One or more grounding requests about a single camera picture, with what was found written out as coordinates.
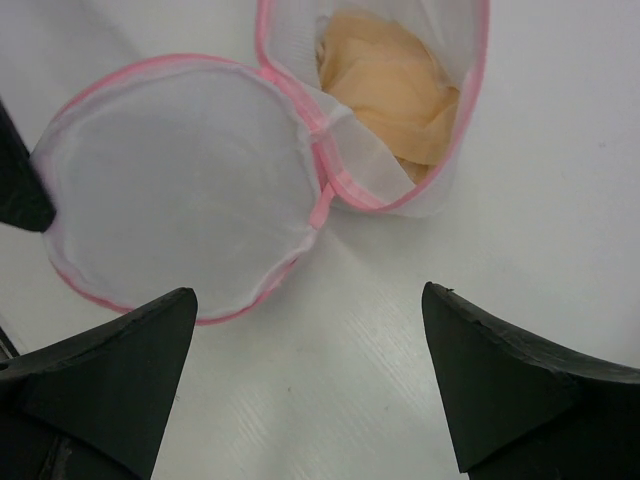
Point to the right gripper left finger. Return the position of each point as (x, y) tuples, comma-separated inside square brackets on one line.
[(96, 405)]

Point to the beige bra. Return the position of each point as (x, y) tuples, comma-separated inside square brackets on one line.
[(392, 83)]

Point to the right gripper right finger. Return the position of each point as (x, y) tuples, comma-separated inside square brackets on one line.
[(519, 406)]

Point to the white mesh pink-trimmed laundry bag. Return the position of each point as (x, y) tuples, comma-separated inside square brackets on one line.
[(194, 170)]

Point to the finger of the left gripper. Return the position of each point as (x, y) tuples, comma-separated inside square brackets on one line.
[(25, 203)]

